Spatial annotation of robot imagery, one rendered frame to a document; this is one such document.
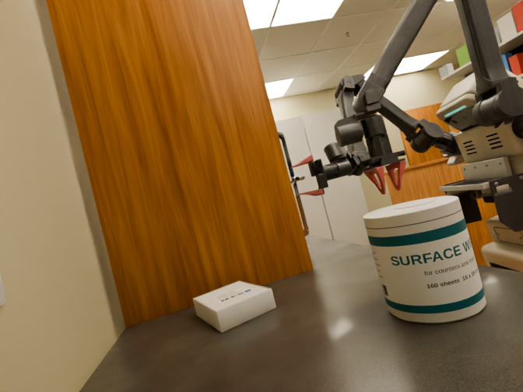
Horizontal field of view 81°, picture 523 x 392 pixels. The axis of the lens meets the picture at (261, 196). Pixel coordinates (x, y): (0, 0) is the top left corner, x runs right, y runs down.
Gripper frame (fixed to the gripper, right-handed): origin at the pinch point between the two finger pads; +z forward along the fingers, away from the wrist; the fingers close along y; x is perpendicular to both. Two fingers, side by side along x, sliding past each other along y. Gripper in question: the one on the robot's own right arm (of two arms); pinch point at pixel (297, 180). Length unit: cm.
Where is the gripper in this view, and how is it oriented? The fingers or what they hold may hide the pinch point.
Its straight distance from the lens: 107.2
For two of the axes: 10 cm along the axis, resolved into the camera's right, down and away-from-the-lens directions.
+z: -9.5, 2.5, -2.0
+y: -2.6, -9.7, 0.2
